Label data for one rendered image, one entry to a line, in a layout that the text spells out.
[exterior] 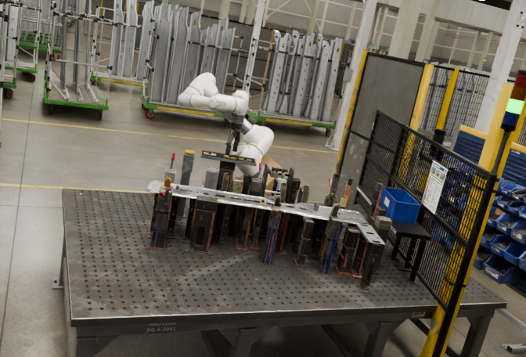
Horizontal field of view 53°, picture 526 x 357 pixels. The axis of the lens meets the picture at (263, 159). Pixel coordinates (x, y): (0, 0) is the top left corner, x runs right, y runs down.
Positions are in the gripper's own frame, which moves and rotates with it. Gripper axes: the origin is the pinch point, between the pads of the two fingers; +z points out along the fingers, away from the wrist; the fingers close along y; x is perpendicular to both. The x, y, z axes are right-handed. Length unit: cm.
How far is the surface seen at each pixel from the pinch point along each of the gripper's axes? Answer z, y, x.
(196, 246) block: 46, 56, 8
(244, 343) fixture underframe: 70, 94, 57
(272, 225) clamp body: 25, 41, 47
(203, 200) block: 17, 56, 8
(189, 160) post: 9.7, 14.8, -22.6
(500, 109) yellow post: -66, 26, 149
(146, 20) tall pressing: -43, -756, -508
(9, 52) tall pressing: 72, -579, -710
